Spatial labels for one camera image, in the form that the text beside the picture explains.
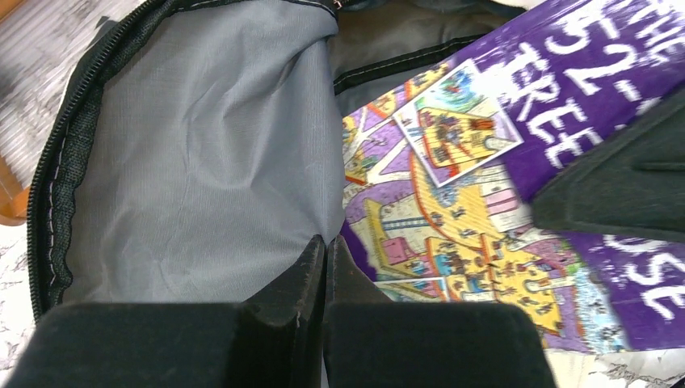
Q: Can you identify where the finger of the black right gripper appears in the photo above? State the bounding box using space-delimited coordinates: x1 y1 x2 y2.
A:
532 90 684 243

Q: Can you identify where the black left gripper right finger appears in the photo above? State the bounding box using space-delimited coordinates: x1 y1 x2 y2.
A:
323 237 555 387

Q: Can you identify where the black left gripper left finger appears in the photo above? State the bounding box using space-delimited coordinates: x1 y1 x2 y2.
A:
6 236 326 387

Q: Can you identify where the purple Griffiths Denton book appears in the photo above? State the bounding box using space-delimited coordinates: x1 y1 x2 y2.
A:
331 1 684 353

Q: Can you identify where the cream canvas backpack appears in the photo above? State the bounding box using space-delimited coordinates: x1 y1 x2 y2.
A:
27 1 524 318

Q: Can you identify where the orange wooden shelf rack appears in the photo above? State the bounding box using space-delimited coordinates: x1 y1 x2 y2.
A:
1 1 140 227

